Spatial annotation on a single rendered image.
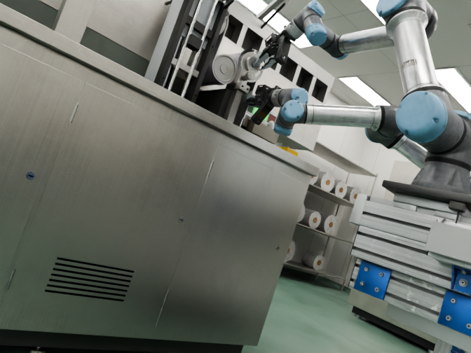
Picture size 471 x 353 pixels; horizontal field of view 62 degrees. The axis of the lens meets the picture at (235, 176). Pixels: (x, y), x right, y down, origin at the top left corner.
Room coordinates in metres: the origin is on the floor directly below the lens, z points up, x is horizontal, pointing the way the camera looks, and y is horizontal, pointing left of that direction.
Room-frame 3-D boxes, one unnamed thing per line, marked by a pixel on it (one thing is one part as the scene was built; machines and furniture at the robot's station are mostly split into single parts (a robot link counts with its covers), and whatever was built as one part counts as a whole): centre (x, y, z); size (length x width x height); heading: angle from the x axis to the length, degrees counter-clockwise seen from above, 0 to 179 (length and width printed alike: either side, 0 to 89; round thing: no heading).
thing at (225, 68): (1.75, 0.27, 1.17); 0.26 x 0.12 x 0.12; 37
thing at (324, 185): (5.55, -1.15, 0.92); 1.83 x 0.53 x 1.85; 127
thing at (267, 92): (1.67, -0.02, 1.12); 0.12 x 0.08 x 0.09; 37
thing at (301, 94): (1.54, -0.12, 1.11); 0.11 x 0.08 x 0.09; 37
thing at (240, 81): (1.67, 0.10, 1.05); 0.06 x 0.05 x 0.31; 37
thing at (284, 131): (1.52, -0.12, 1.01); 0.11 x 0.08 x 0.11; 0
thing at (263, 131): (1.96, 0.05, 1.00); 0.40 x 0.16 x 0.06; 37
